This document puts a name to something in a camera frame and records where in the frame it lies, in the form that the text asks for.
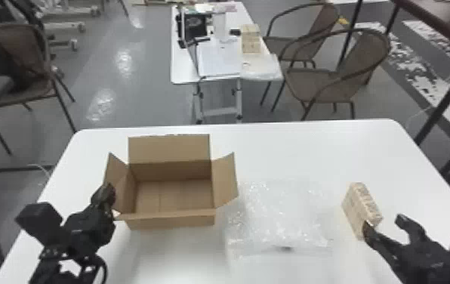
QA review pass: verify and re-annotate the dark side table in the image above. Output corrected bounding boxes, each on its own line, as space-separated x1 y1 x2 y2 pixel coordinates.
390 0 450 178

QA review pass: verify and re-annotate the brown chair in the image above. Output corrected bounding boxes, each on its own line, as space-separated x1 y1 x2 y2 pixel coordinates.
0 23 78 156
260 1 342 107
270 27 393 122

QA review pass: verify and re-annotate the white side table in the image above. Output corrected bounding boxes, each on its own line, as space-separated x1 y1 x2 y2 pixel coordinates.
169 1 285 125

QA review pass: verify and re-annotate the cardboard box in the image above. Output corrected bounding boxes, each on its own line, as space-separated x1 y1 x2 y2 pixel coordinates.
103 133 240 231

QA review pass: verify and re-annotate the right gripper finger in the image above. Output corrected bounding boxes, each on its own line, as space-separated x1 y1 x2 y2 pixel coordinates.
393 213 428 247
362 221 402 263

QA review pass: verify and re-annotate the wooden block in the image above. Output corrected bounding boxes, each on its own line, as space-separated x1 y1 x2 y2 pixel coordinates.
341 181 384 241
240 23 264 55

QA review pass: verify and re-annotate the clear bubble wrap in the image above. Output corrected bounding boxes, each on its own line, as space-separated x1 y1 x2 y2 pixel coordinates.
223 179 342 255

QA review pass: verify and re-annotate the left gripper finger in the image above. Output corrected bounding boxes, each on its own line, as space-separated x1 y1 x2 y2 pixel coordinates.
90 182 117 218

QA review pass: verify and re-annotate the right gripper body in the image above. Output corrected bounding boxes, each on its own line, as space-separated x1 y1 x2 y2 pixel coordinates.
391 236 450 284

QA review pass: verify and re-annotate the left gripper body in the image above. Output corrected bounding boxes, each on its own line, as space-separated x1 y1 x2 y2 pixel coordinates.
63 211 117 260

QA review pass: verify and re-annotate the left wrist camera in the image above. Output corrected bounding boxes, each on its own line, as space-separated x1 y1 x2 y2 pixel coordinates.
14 202 66 248

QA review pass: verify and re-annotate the clear plastic bag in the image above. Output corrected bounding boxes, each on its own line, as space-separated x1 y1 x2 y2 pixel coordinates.
240 54 284 82

